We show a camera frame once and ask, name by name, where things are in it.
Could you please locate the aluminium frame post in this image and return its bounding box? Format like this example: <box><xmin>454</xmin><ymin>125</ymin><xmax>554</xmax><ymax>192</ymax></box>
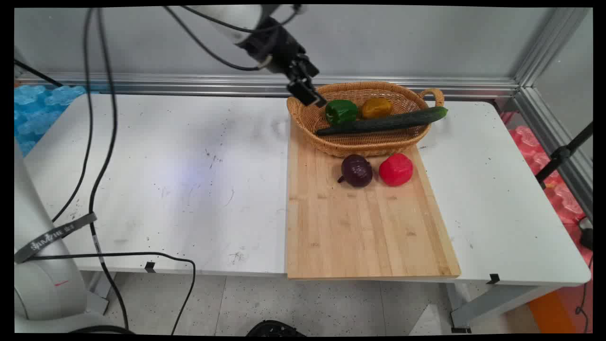
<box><xmin>513</xmin><ymin>7</ymin><xmax>593</xmax><ymax>221</ymax></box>

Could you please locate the black cable along table edge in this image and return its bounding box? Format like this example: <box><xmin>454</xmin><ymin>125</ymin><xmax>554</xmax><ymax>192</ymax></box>
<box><xmin>27</xmin><ymin>251</ymin><xmax>196</xmax><ymax>335</ymax></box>

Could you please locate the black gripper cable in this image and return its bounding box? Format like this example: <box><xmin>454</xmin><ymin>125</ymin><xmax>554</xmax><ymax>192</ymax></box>
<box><xmin>181</xmin><ymin>5</ymin><xmax>303</xmax><ymax>34</ymax></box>
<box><xmin>162</xmin><ymin>6</ymin><xmax>261</xmax><ymax>72</ymax></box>

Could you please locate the black power plug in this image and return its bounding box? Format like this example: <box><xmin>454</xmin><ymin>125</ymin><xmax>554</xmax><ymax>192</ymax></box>
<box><xmin>579</xmin><ymin>217</ymin><xmax>593</xmax><ymax>251</ymax></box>

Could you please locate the green bell pepper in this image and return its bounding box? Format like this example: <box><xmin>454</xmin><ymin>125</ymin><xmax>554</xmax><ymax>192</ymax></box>
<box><xmin>325</xmin><ymin>99</ymin><xmax>359</xmax><ymax>126</ymax></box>

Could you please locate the woven wicker basket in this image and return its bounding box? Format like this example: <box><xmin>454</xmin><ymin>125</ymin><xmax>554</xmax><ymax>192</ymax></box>
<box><xmin>286</xmin><ymin>81</ymin><xmax>445</xmax><ymax>158</ymax></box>

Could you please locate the wooden cutting board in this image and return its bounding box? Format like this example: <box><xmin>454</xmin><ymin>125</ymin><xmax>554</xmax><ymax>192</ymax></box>
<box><xmin>285</xmin><ymin>124</ymin><xmax>462</xmax><ymax>280</ymax></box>

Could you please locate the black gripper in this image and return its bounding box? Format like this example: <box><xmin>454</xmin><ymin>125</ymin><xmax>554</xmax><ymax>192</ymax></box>
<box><xmin>237</xmin><ymin>18</ymin><xmax>328</xmax><ymax>108</ymax></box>

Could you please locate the red foam mat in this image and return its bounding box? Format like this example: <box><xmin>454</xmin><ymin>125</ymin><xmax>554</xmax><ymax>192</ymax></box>
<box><xmin>501</xmin><ymin>111</ymin><xmax>593</xmax><ymax>266</ymax></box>

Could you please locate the thick black hanging cable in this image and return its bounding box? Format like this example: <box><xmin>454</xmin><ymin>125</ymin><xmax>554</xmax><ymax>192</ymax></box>
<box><xmin>88</xmin><ymin>7</ymin><xmax>130</xmax><ymax>331</ymax></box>

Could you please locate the thin black hanging cable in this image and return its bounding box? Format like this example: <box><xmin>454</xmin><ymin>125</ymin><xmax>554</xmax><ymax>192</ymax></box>
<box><xmin>51</xmin><ymin>7</ymin><xmax>94</xmax><ymax>224</ymax></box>

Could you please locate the black round floor object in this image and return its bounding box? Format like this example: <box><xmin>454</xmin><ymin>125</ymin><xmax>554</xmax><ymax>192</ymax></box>
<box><xmin>246</xmin><ymin>320</ymin><xmax>306</xmax><ymax>337</ymax></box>

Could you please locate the aluminium frame rail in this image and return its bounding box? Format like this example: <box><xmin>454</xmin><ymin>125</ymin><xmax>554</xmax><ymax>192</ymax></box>
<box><xmin>19</xmin><ymin>72</ymin><xmax>520</xmax><ymax>99</ymax></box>

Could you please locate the purple red onion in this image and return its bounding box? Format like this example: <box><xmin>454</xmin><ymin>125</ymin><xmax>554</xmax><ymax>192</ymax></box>
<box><xmin>337</xmin><ymin>154</ymin><xmax>374</xmax><ymax>188</ymax></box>

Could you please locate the grey velcro cable strap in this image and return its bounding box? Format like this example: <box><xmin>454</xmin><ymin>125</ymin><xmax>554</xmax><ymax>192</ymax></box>
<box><xmin>14</xmin><ymin>212</ymin><xmax>98</xmax><ymax>264</ymax></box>

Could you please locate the black tripod stand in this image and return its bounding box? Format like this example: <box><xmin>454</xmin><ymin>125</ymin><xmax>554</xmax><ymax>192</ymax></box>
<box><xmin>535</xmin><ymin>122</ymin><xmax>593</xmax><ymax>186</ymax></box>

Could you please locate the blue foam mat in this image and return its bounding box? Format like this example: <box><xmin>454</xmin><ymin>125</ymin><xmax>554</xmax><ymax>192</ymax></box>
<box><xmin>14</xmin><ymin>84</ymin><xmax>98</xmax><ymax>157</ymax></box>

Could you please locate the yellow bell pepper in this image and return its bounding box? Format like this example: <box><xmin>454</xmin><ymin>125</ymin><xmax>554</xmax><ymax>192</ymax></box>
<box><xmin>361</xmin><ymin>97</ymin><xmax>393</xmax><ymax>119</ymax></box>

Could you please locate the long green cucumber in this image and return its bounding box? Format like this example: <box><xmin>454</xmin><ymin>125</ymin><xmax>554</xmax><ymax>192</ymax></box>
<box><xmin>315</xmin><ymin>106</ymin><xmax>448</xmax><ymax>137</ymax></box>

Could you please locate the grey table leg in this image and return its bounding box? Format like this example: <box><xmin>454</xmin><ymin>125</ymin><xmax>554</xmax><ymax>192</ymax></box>
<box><xmin>84</xmin><ymin>271</ymin><xmax>116</xmax><ymax>316</ymax></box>
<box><xmin>447</xmin><ymin>283</ymin><xmax>565</xmax><ymax>333</ymax></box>

